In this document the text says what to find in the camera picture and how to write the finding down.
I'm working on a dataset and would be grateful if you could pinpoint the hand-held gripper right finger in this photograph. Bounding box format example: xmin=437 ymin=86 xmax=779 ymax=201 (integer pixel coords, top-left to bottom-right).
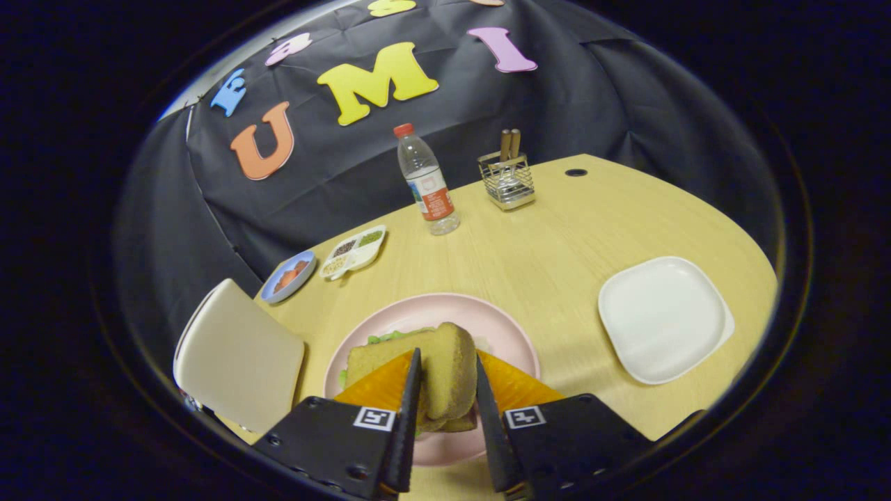
xmin=475 ymin=350 xmax=655 ymax=498

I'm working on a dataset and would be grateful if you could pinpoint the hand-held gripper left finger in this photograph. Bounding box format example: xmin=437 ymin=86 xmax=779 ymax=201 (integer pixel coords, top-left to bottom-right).
xmin=251 ymin=348 xmax=423 ymax=500

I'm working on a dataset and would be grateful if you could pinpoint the toasted bread slice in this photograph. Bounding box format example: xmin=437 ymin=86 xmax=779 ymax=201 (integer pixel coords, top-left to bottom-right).
xmin=345 ymin=321 xmax=480 ymax=422

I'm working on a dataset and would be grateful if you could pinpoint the green lettuce leaf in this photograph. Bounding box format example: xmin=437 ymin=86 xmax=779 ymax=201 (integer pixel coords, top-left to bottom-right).
xmin=338 ymin=327 xmax=439 ymax=390

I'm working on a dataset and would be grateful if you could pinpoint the bread slice under ham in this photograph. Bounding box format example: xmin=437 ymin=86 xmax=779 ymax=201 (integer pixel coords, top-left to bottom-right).
xmin=416 ymin=412 xmax=478 ymax=434

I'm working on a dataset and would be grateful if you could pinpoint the pink round plate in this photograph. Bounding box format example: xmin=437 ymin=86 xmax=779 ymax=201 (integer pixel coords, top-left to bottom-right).
xmin=323 ymin=293 xmax=542 ymax=467

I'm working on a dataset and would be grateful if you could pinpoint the white divided condiment tray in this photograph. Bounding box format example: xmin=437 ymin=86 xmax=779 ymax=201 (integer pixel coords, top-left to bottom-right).
xmin=319 ymin=224 xmax=388 ymax=281

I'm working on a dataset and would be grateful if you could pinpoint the white toaster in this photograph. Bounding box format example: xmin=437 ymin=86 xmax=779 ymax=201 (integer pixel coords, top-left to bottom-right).
xmin=173 ymin=278 xmax=307 ymax=436

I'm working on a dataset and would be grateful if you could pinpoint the blue plate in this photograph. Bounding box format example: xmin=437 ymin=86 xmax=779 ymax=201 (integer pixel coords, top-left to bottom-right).
xmin=260 ymin=250 xmax=317 ymax=305

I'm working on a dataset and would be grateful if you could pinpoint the white square plate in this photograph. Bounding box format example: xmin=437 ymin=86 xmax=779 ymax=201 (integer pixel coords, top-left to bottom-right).
xmin=597 ymin=256 xmax=735 ymax=385

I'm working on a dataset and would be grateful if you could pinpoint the clear water bottle red cap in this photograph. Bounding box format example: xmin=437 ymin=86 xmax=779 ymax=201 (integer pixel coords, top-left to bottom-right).
xmin=393 ymin=123 xmax=462 ymax=236

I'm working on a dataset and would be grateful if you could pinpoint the black backdrop cloth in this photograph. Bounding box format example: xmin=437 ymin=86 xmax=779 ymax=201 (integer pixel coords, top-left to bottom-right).
xmin=115 ymin=0 xmax=780 ymax=293

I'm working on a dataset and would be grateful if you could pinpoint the metal wire utensil holder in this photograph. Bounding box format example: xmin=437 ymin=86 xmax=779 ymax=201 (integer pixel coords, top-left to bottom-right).
xmin=477 ymin=152 xmax=537 ymax=212

